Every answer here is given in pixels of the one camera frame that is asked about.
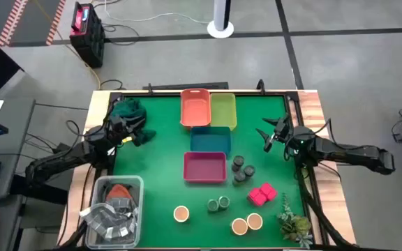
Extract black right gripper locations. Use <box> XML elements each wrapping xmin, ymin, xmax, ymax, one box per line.
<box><xmin>255</xmin><ymin>113</ymin><xmax>295</xmax><ymax>153</ymax></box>

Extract pink spice box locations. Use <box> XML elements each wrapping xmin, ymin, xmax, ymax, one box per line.
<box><xmin>259</xmin><ymin>182</ymin><xmax>278</xmax><ymax>201</ymax></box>
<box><xmin>248</xmin><ymin>190</ymin><xmax>268</xmax><ymax>207</ymax></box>

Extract dark green cloth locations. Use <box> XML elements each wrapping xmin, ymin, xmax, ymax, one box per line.
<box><xmin>110</xmin><ymin>98</ymin><xmax>157</xmax><ymax>147</ymax></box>

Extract green table mat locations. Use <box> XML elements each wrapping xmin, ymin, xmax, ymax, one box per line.
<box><xmin>112</xmin><ymin>94</ymin><xmax>310</xmax><ymax>249</ymax></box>

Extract yellow-green plastic bin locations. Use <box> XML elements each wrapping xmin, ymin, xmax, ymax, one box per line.
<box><xmin>209</xmin><ymin>92</ymin><xmax>238</xmax><ymax>131</ymax></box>

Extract teal plastic bin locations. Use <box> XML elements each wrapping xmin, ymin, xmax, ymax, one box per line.
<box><xmin>189</xmin><ymin>125</ymin><xmax>232</xmax><ymax>158</ymax></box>

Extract orange cloth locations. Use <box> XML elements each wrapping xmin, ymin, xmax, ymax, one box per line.
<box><xmin>105</xmin><ymin>183</ymin><xmax>134</xmax><ymax>202</ymax></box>

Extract orange plastic bin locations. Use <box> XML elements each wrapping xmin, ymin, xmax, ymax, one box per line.
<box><xmin>179</xmin><ymin>88</ymin><xmax>212</xmax><ymax>128</ymax></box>

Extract magenta plastic bin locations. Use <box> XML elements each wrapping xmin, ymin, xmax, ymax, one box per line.
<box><xmin>182</xmin><ymin>151</ymin><xmax>228</xmax><ymax>184</ymax></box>

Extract black crate with red top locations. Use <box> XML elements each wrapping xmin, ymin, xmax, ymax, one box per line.
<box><xmin>68</xmin><ymin>1</ymin><xmax>106</xmax><ymax>69</ymax></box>

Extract grey quilted fabric strip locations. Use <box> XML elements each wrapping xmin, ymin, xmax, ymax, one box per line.
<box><xmin>79</xmin><ymin>197</ymin><xmax>140</xmax><ymax>242</ymax></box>

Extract artificial succulent plant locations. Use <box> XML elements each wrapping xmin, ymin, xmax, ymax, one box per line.
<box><xmin>277</xmin><ymin>193</ymin><xmax>314</xmax><ymax>250</ymax></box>

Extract grey desk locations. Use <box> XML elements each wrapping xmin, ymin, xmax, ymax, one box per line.
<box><xmin>0</xmin><ymin>97</ymin><xmax>36</xmax><ymax>251</ymax></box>

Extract clear plastic storage container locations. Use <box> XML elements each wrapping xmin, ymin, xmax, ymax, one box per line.
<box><xmin>84</xmin><ymin>174</ymin><xmax>145</xmax><ymax>250</ymax></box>

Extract black table frame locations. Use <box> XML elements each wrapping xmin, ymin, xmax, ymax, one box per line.
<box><xmin>98</xmin><ymin>79</ymin><xmax>331</xmax><ymax>251</ymax></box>

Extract yellow floor cable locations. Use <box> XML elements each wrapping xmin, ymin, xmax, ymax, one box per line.
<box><xmin>33</xmin><ymin>0</ymin><xmax>103</xmax><ymax>91</ymax></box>

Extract black cable bundle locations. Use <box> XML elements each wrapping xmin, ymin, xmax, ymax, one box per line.
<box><xmin>297</xmin><ymin>163</ymin><xmax>355</xmax><ymax>251</ymax></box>

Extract black floor cable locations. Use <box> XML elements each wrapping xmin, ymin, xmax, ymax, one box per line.
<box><xmin>101</xmin><ymin>23</ymin><xmax>141</xmax><ymax>47</ymax></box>

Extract white floor cable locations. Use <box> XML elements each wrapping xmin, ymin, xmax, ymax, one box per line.
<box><xmin>103</xmin><ymin>0</ymin><xmax>211</xmax><ymax>26</ymax></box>

